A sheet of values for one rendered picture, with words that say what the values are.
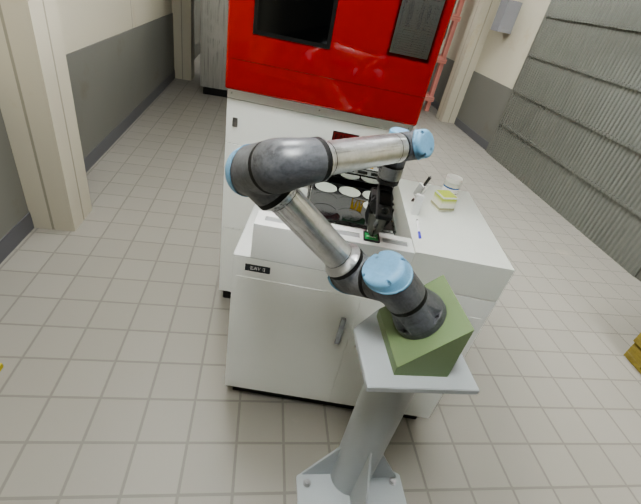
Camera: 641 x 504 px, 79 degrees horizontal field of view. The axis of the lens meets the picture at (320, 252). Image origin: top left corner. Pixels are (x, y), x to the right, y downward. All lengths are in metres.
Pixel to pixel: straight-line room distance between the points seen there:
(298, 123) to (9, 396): 1.69
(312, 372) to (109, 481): 0.85
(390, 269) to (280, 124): 1.03
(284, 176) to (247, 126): 1.08
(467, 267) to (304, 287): 0.57
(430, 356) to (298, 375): 0.83
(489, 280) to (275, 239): 0.76
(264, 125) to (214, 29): 4.49
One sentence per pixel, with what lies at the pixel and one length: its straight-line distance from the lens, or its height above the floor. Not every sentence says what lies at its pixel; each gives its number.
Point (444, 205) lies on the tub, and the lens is 1.68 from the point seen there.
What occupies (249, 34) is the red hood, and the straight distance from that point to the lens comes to 1.73.
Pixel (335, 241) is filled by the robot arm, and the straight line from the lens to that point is 1.00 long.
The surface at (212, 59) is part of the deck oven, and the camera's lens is 6.32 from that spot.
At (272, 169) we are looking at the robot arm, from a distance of 0.79.
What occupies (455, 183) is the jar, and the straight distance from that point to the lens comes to 1.80.
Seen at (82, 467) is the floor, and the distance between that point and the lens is 1.91.
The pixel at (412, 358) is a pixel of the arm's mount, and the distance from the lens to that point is 1.09.
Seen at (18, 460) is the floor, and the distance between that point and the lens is 1.99.
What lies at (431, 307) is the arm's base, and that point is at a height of 1.00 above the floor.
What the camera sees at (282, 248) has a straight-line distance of 1.34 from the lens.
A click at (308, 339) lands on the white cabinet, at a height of 0.47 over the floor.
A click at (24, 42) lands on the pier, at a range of 2.69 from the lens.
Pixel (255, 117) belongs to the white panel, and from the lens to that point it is 1.83.
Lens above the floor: 1.64
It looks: 34 degrees down
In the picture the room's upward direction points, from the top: 12 degrees clockwise
